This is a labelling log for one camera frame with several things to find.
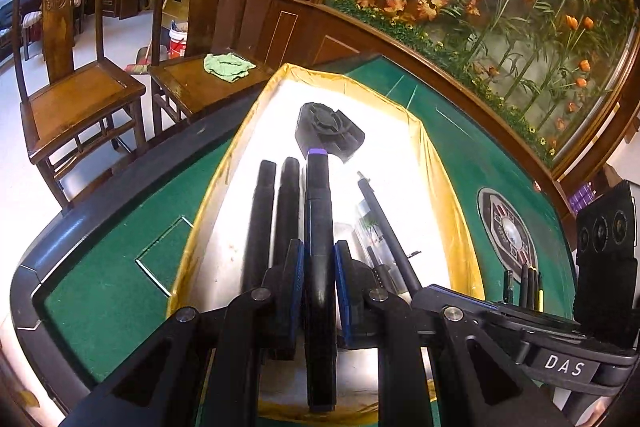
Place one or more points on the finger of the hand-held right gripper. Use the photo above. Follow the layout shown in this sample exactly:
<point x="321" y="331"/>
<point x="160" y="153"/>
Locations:
<point x="465" y="299"/>

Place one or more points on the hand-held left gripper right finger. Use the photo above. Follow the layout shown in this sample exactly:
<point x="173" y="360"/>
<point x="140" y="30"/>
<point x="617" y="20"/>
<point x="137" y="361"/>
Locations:
<point x="343" y="277"/>

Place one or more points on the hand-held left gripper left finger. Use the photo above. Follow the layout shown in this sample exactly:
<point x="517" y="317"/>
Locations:
<point x="296" y="277"/>

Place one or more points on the black marker with purple band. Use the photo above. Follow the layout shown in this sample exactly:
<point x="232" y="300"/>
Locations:
<point x="320" y="232"/>

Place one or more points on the long thin black pen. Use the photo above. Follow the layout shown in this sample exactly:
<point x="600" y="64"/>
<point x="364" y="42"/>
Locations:
<point x="387" y="232"/>

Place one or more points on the black marker pen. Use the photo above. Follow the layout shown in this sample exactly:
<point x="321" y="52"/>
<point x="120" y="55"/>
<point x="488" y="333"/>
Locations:
<point x="287" y="207"/>
<point x="261" y="217"/>

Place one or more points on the white tray with yellow rim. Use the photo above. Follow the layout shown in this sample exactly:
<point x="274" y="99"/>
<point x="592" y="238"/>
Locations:
<point x="225" y="187"/>

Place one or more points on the black round plastic holder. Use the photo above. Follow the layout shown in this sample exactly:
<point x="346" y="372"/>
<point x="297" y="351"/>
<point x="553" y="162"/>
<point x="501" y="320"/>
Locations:
<point x="327" y="127"/>

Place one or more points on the short black pen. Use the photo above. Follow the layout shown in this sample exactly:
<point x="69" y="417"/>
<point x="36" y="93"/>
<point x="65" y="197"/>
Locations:
<point x="380" y="269"/>

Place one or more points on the translucent bottle with green print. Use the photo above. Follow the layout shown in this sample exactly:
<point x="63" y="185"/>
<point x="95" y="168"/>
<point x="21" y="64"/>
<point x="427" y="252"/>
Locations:
<point x="377" y="237"/>

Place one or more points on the stack of purple boxes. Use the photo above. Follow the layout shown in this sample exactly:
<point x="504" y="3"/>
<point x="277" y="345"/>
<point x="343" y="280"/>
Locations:
<point x="582" y="199"/>

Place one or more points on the wooden chair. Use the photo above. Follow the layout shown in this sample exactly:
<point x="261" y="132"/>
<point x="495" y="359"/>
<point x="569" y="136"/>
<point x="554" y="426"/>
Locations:
<point x="75" y="97"/>
<point x="200" y="82"/>

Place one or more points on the green cloth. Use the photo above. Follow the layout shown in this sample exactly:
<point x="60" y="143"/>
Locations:
<point x="227" y="66"/>

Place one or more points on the curved wooden counter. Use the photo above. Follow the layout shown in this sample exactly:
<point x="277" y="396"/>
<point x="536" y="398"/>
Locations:
<point x="310" y="27"/>

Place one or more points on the red and white bucket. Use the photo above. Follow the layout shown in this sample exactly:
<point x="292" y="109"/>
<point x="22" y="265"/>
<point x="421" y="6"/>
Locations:
<point x="177" y="43"/>

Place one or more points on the red broom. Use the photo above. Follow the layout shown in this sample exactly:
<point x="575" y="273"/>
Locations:
<point x="136" y="67"/>

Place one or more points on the flower decor glass panel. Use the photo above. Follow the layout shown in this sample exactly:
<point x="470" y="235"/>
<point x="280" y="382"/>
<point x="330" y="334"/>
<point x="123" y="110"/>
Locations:
<point x="475" y="7"/>

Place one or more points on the small cushioned stool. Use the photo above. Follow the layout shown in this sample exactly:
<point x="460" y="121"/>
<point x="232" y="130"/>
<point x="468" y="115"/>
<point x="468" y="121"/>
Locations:
<point x="32" y="24"/>

